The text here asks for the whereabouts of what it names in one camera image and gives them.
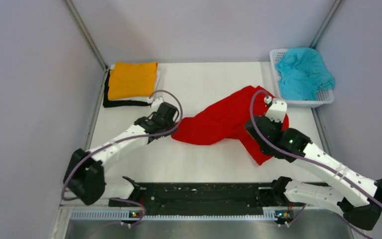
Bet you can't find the right aluminium corner post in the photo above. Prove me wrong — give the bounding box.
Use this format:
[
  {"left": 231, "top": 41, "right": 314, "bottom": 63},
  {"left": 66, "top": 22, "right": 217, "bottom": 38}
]
[{"left": 309, "top": 0, "right": 345, "bottom": 49}]

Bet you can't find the teal t-shirt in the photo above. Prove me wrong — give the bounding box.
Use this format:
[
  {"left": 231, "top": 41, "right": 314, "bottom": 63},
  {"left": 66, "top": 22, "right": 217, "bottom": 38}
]
[{"left": 275, "top": 47, "right": 335, "bottom": 101}]

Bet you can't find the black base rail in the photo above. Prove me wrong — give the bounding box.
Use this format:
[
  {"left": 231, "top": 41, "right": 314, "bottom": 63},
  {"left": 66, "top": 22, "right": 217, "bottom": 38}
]
[{"left": 108, "top": 180, "right": 310, "bottom": 219}]

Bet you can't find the red t-shirt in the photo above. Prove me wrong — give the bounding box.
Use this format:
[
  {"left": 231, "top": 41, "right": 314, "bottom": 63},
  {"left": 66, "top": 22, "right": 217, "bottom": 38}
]
[{"left": 172, "top": 86, "right": 272, "bottom": 165}]

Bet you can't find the aluminium corner post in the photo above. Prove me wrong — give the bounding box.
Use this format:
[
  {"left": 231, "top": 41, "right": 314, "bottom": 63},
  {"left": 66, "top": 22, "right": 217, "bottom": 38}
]
[
  {"left": 63, "top": 0, "right": 108, "bottom": 71},
  {"left": 309, "top": 0, "right": 345, "bottom": 49}
]

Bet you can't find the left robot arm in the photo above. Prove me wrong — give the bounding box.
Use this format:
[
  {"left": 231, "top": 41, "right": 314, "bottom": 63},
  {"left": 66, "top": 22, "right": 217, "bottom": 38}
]
[{"left": 63, "top": 102, "right": 181, "bottom": 206}]

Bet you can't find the white plastic basket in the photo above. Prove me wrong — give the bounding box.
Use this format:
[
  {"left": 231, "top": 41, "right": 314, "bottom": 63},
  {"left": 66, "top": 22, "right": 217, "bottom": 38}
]
[{"left": 269, "top": 48, "right": 335, "bottom": 109}]

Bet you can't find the black folded t-shirt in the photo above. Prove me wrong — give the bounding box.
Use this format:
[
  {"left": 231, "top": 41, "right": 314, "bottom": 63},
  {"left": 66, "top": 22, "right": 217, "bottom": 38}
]
[{"left": 102, "top": 69, "right": 155, "bottom": 108}]

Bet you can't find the left aluminium corner post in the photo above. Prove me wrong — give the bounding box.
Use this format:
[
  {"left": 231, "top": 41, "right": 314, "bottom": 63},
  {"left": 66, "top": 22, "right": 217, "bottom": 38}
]
[{"left": 63, "top": 0, "right": 108, "bottom": 71}]

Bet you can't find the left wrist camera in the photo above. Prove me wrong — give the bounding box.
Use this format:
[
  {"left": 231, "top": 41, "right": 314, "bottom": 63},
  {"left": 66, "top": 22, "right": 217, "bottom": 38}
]
[{"left": 147, "top": 96, "right": 164, "bottom": 110}]

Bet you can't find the orange folded t-shirt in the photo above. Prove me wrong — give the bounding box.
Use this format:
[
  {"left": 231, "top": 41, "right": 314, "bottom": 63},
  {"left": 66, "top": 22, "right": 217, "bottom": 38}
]
[{"left": 107, "top": 61, "right": 159, "bottom": 101}]

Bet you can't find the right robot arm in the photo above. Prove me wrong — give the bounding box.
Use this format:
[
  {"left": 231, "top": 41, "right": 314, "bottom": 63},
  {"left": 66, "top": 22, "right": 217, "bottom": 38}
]
[{"left": 245, "top": 99, "right": 382, "bottom": 231}]

